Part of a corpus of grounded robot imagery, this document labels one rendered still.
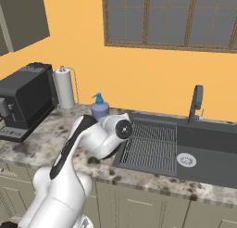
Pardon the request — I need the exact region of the wire paper towel holder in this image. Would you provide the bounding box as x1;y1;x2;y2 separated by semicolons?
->
58;65;81;111

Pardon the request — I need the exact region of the olive wall cabinet door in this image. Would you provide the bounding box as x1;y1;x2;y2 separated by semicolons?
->
0;0;51;54

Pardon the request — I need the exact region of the black coffee machine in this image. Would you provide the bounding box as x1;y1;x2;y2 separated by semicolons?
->
0;62;58;144

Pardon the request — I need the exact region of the dark grey sink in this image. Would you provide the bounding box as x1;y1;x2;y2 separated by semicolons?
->
112;112;237;190

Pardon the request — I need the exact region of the white paper towel roll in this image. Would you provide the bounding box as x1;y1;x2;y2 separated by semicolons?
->
54;68;76;110

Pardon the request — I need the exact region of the olive base cabinet door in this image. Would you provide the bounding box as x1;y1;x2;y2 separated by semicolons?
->
181;199;237;228
0;166;41;228
81;173;102;228
94;180;191;228

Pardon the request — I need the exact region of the blue soap dispenser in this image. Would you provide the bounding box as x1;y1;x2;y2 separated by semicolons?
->
90;92;110;122

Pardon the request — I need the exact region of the wooden framed window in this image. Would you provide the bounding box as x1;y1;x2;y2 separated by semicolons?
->
101;0;237;55

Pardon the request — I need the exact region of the dark grey tap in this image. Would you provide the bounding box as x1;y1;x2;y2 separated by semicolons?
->
187;84;205;125

